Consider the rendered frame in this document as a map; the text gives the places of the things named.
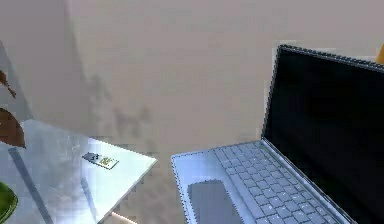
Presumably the brown leaf house plant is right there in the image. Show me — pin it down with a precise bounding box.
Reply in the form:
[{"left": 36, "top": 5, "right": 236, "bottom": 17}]
[{"left": 0, "top": 69, "right": 27, "bottom": 150}]

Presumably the small grey card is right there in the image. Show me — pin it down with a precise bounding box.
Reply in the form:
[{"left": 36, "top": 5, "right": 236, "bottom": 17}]
[{"left": 81, "top": 151, "right": 120, "bottom": 171}]

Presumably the green bowl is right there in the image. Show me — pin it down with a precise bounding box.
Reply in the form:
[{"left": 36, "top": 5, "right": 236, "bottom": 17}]
[{"left": 0, "top": 180, "right": 19, "bottom": 224}]

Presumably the yellow object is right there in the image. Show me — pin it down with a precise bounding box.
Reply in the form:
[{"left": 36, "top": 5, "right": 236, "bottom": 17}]
[{"left": 376, "top": 43, "right": 384, "bottom": 65}]

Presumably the silver laptop with black screen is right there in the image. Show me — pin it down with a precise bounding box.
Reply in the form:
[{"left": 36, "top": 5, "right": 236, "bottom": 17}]
[{"left": 170, "top": 44, "right": 384, "bottom": 224}]

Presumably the glass top table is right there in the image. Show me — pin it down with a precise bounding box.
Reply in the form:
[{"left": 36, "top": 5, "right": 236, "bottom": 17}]
[{"left": 0, "top": 118, "right": 159, "bottom": 224}]

